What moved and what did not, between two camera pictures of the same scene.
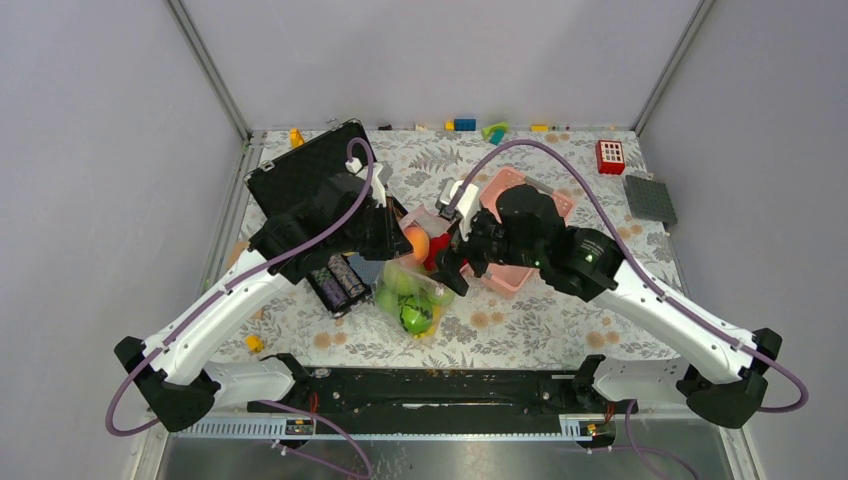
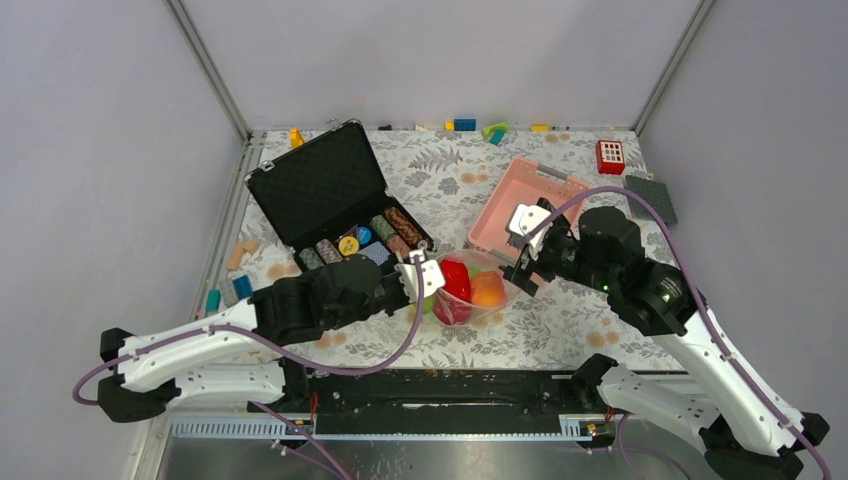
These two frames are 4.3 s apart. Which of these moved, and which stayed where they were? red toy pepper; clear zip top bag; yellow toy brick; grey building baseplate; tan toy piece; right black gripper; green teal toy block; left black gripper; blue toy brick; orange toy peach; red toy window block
Moved: orange toy peach; left black gripper; right black gripper; clear zip top bag; red toy pepper
Stayed: red toy window block; green teal toy block; blue toy brick; grey building baseplate; yellow toy brick; tan toy piece
